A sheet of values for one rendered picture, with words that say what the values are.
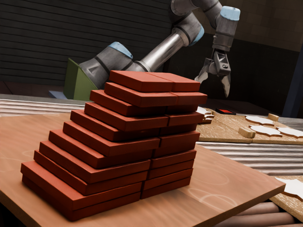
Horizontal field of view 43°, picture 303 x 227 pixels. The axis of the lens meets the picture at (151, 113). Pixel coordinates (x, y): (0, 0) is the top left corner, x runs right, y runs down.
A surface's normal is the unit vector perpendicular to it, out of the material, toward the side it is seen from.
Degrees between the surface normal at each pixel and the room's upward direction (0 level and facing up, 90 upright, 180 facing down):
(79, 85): 90
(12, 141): 0
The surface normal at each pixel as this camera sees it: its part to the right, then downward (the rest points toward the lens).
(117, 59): 0.26, 0.14
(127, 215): 0.19, -0.95
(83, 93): 0.39, 0.29
